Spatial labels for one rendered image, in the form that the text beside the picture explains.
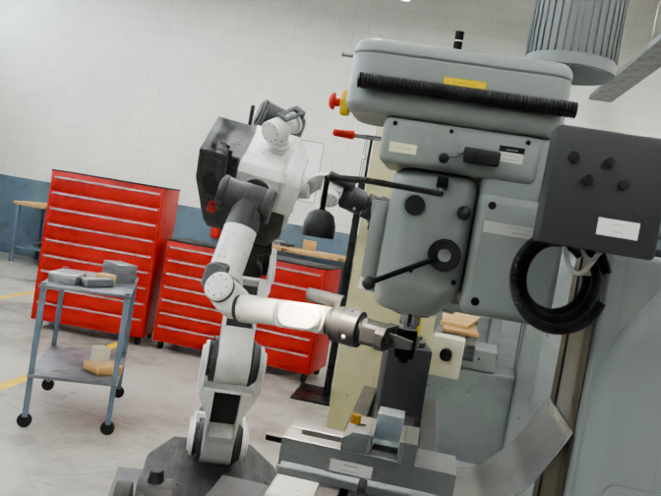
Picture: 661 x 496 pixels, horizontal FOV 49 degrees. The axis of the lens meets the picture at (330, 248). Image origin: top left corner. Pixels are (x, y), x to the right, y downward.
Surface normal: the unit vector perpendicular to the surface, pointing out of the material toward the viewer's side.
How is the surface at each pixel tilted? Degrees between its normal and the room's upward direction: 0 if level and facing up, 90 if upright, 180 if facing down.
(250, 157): 36
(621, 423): 89
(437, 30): 90
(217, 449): 113
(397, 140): 90
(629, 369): 90
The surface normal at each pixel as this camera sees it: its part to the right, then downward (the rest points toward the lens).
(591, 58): 0.10, 0.07
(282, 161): 0.22, -0.75
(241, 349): 0.21, -0.40
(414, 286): -0.19, 0.34
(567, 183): -0.14, 0.03
